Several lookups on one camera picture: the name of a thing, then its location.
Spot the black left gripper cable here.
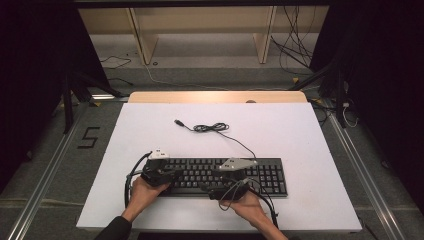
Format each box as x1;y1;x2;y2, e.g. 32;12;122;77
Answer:
123;151;153;210

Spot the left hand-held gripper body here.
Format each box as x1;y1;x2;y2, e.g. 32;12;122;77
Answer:
140;148;175;188

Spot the short silver metal bar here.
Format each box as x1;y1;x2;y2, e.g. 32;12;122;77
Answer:
90;93;130;101

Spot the black keyboard cable with plug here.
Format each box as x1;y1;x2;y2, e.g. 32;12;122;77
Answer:
173;119;258;161

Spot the bundle of black hanging cables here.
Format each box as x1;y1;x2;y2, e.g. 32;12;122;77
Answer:
269;5;322;76

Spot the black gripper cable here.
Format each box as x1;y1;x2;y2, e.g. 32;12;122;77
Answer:
245;181;280;230
123;151;153;210

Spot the grey right gripper cable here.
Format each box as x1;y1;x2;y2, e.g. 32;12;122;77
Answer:
217;177;250;212

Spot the black overhead frame bar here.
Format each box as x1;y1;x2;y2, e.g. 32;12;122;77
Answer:
71;0;333;9

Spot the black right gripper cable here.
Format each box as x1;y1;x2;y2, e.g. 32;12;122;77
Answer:
245;181;280;230

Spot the black metal stand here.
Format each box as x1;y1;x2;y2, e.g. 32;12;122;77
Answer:
60;70;124;135
287;61;348;130

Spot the white table cover board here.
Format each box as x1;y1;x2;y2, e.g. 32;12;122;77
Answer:
75;102;363;233

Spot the white looped cable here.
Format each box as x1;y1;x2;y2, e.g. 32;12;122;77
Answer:
341;101;360;129

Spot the black curtain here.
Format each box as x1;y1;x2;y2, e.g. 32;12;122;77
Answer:
308;0;424;214
0;0;111;194

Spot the light wooden shelf unit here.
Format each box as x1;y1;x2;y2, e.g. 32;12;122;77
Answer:
78;5;330;66

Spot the black computer keyboard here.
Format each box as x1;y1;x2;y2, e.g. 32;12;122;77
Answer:
156;157;288;198

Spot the black looped floor cable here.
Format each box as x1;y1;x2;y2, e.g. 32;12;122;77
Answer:
99;54;133;70

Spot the wooden table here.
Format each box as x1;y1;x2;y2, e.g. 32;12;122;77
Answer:
127;90;308;104

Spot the aluminium floor rail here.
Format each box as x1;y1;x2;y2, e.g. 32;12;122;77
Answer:
5;102;88;240
323;99;407;240

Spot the person's right hand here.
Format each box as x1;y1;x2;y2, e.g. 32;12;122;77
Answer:
229;190;269;225

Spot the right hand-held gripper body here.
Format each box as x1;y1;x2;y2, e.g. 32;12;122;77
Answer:
207;157;259;202

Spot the person's left hand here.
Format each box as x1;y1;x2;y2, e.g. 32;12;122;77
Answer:
122;176;171;221

